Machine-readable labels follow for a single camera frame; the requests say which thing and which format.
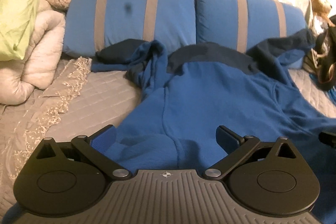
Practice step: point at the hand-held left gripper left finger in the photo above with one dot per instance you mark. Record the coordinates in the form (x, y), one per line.
(103, 138)

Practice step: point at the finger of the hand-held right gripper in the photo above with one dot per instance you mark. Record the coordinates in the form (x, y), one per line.
(328, 139)

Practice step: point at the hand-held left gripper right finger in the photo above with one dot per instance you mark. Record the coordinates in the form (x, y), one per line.
(227, 138)

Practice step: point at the blue fleece jacket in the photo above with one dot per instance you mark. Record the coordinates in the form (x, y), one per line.
(210, 92)

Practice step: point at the grey lace-trimmed bedspread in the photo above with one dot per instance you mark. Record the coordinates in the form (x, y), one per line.
(86, 90)

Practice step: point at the black bag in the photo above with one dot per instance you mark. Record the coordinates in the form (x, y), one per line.
(328, 56)

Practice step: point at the white quilted comforter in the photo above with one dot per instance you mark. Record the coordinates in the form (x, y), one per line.
(39, 56)

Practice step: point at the blue grey-striped pillow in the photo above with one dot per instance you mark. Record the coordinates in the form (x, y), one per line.
(120, 22)
(218, 16)

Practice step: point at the brown teddy bear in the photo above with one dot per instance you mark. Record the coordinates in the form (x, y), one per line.
(320, 2)

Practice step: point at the light green blanket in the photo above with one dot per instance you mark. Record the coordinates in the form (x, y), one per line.
(23, 3)

